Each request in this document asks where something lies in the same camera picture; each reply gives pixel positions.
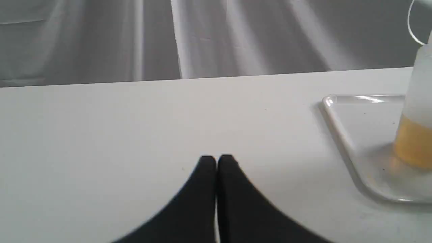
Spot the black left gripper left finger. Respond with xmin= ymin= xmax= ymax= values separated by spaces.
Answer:
xmin=117 ymin=156 xmax=217 ymax=243

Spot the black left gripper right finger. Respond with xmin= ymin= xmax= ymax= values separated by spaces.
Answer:
xmin=217 ymin=154 xmax=327 ymax=243

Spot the translucent squeeze bottle amber liquid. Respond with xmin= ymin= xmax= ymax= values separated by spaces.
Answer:
xmin=391 ymin=0 xmax=432 ymax=171

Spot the white plastic tray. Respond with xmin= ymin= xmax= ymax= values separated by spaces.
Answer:
xmin=322 ymin=95 xmax=431 ymax=205

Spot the grey draped backdrop cloth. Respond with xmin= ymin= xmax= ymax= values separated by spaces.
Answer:
xmin=0 ymin=0 xmax=419 ymax=87

